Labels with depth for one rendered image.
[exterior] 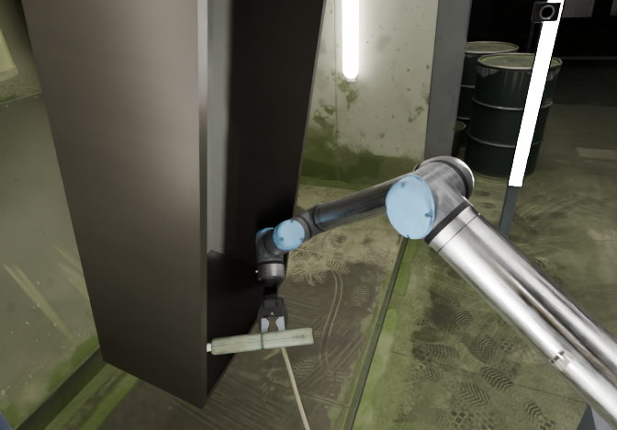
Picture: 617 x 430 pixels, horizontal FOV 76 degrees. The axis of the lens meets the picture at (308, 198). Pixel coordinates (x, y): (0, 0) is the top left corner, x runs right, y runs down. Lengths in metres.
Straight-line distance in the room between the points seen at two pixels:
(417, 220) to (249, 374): 1.28
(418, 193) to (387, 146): 2.23
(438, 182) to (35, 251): 1.70
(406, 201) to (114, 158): 0.57
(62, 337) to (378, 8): 2.44
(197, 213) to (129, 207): 0.17
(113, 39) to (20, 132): 1.54
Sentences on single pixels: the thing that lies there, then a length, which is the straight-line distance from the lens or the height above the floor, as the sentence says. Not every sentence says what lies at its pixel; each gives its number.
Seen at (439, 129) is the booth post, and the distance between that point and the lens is 2.89.
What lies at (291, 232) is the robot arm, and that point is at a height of 0.84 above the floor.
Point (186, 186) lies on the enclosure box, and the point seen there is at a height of 1.19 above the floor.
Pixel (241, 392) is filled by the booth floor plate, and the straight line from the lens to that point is 1.85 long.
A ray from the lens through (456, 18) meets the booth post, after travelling 2.74.
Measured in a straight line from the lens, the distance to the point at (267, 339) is 1.28.
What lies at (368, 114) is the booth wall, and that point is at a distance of 2.94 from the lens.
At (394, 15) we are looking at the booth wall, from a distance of 2.78.
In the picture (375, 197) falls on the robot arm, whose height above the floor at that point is 1.01.
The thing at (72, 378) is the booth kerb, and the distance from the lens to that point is 2.03.
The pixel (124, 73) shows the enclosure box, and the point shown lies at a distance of 0.77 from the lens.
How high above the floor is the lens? 1.53
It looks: 29 degrees down
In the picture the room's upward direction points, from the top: 4 degrees counter-clockwise
